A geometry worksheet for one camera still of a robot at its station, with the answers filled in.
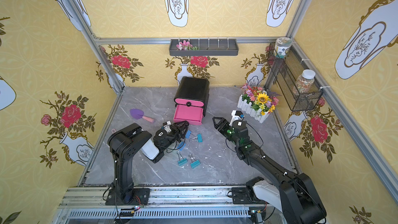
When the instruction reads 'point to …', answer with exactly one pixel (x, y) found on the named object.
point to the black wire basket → (286, 70)
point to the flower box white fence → (257, 101)
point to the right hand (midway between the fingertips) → (218, 118)
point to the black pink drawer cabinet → (191, 99)
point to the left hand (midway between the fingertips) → (184, 122)
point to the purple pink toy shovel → (139, 114)
